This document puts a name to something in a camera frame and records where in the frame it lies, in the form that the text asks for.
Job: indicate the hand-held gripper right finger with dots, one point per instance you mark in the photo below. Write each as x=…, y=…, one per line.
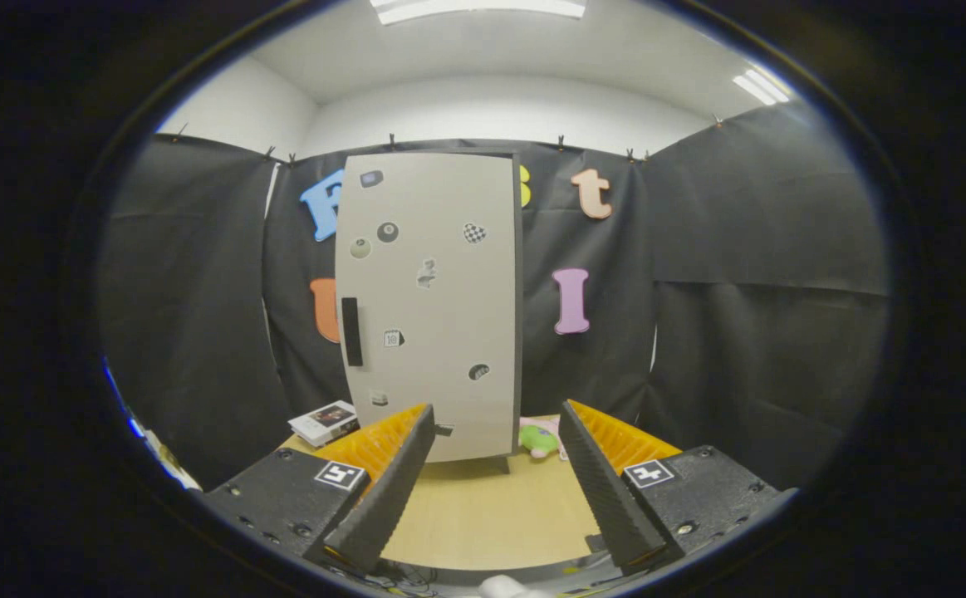
x=607, y=498

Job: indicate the dark grey shoe cabinet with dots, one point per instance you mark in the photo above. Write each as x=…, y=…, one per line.
x=519, y=332

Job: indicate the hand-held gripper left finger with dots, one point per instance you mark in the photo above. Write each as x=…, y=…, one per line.
x=391, y=498

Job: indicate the pink and green plush toy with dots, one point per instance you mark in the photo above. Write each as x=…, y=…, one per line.
x=539, y=440

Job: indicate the long ceiling light panel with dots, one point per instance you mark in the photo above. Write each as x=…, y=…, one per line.
x=474, y=8

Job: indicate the black backdrop cloth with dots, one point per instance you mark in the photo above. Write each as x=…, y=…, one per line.
x=740, y=291

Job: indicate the small ceiling light panel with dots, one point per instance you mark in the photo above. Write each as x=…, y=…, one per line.
x=761, y=85

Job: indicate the light grey shoe cabinet door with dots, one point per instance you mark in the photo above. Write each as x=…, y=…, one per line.
x=441, y=307

